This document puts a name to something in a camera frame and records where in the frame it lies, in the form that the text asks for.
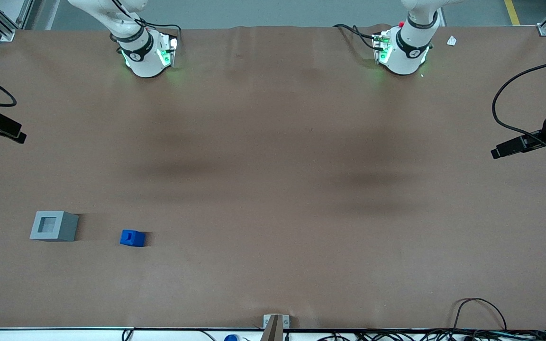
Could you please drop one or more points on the blue plastic part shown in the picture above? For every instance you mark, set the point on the blue plastic part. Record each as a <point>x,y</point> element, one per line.
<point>131,239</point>

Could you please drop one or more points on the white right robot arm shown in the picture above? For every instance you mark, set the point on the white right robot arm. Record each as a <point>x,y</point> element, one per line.
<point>142,61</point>

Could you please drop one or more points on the gray square base block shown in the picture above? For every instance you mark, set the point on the gray square base block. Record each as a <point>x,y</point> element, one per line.
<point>67,227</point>

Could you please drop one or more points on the white paper scrap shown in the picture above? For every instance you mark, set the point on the white paper scrap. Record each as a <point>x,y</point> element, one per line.
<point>451,40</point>

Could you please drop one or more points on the yellow floor tape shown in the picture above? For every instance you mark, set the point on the yellow floor tape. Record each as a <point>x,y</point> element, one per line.
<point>511,12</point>

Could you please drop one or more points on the brown paper table cover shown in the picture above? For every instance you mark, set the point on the brown paper table cover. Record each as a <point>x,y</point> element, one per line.
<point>273,189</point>

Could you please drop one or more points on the blue round cap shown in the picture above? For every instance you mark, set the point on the blue round cap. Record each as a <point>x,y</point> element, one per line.
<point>231,338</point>

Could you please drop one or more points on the gray metal bracket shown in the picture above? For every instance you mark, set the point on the gray metal bracket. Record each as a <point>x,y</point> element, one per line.
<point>286,322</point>

